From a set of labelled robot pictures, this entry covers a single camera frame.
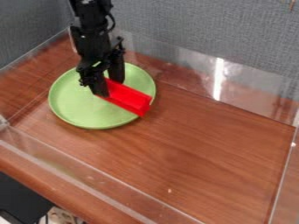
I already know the black box under table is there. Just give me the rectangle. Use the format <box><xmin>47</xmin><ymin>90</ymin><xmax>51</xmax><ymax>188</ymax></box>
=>
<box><xmin>0</xmin><ymin>172</ymin><xmax>53</xmax><ymax>224</ymax></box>

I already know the red plastic block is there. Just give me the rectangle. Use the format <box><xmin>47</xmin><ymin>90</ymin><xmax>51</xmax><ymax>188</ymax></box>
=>
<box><xmin>101</xmin><ymin>78</ymin><xmax>153</xmax><ymax>116</ymax></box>

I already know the black cable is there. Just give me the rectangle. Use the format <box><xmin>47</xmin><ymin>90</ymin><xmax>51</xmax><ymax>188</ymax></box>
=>
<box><xmin>105</xmin><ymin>11</ymin><xmax>117</xmax><ymax>33</ymax></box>

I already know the green round plate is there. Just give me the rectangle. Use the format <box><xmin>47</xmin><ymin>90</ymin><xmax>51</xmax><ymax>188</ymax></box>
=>
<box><xmin>47</xmin><ymin>63</ymin><xmax>156</xmax><ymax>130</ymax></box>

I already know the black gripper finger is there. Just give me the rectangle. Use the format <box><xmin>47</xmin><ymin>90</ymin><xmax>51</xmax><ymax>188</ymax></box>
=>
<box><xmin>106</xmin><ymin>49</ymin><xmax>125</xmax><ymax>83</ymax></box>
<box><xmin>78</xmin><ymin>68</ymin><xmax>109</xmax><ymax>97</ymax></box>

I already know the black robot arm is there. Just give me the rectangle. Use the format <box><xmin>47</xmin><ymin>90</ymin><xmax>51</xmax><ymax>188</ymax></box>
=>
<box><xmin>69</xmin><ymin>0</ymin><xmax>125</xmax><ymax>98</ymax></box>

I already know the clear acrylic enclosure wall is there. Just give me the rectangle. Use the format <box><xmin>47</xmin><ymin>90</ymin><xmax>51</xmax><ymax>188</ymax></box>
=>
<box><xmin>0</xmin><ymin>33</ymin><xmax>299</xmax><ymax>224</ymax></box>

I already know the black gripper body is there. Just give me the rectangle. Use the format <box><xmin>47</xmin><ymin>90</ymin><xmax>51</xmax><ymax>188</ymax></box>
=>
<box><xmin>72</xmin><ymin>23</ymin><xmax>125</xmax><ymax>72</ymax></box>

